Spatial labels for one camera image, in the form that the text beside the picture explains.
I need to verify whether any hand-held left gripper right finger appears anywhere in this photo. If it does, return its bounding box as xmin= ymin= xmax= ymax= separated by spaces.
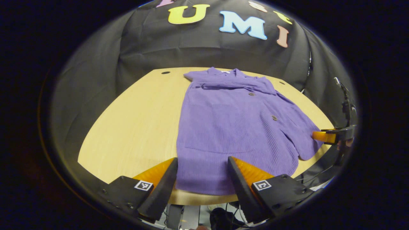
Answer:
xmin=227 ymin=156 xmax=316 ymax=224

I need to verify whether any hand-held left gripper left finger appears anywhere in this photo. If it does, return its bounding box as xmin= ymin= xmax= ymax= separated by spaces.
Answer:
xmin=98 ymin=157 xmax=179 ymax=221

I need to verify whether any purple button shirt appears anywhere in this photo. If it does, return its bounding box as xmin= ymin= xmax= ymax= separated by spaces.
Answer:
xmin=175 ymin=66 xmax=324 ymax=196

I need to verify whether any grey metal box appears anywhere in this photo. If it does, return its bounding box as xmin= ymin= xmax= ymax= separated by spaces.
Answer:
xmin=166 ymin=204 xmax=200 ymax=230

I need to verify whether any black webcam stand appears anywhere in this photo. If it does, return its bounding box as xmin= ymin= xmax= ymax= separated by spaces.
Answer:
xmin=333 ymin=77 xmax=358 ymax=127

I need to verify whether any black backdrop cloth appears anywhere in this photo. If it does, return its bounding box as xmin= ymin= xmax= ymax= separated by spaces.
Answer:
xmin=51 ymin=0 xmax=357 ymax=160

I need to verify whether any black cable bundle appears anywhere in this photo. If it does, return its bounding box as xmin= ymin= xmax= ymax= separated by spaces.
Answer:
xmin=209 ymin=207 xmax=246 ymax=230

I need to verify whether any thin white cable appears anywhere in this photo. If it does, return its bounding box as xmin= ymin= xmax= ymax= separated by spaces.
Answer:
xmin=300 ymin=50 xmax=313 ymax=94

